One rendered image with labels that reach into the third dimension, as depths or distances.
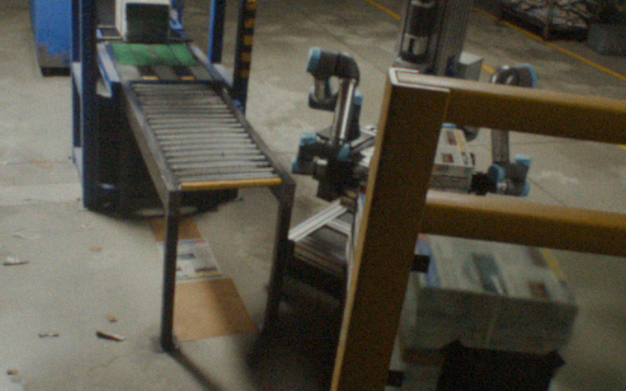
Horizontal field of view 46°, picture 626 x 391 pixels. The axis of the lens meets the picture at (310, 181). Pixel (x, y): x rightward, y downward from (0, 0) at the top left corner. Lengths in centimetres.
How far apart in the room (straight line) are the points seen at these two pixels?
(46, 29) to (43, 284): 310
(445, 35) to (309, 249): 127
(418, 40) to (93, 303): 198
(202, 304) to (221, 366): 46
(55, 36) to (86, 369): 374
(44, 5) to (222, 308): 354
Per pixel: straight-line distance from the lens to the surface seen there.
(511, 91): 120
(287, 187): 316
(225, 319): 364
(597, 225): 131
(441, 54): 353
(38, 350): 348
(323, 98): 356
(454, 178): 301
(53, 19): 650
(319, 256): 382
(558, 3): 1038
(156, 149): 337
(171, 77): 432
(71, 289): 383
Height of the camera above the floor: 218
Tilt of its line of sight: 26 degrees down
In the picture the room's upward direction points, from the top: 8 degrees clockwise
